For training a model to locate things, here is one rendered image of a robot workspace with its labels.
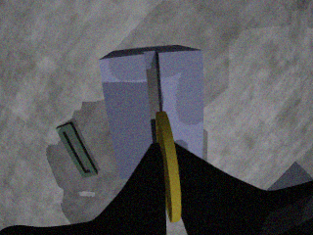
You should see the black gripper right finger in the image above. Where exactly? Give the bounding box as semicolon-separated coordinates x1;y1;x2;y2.
175;142;313;235

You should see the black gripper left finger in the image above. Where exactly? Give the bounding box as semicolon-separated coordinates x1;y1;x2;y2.
0;142;167;235

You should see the gold coin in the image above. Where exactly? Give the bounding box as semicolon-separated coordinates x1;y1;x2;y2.
156;113;181;222

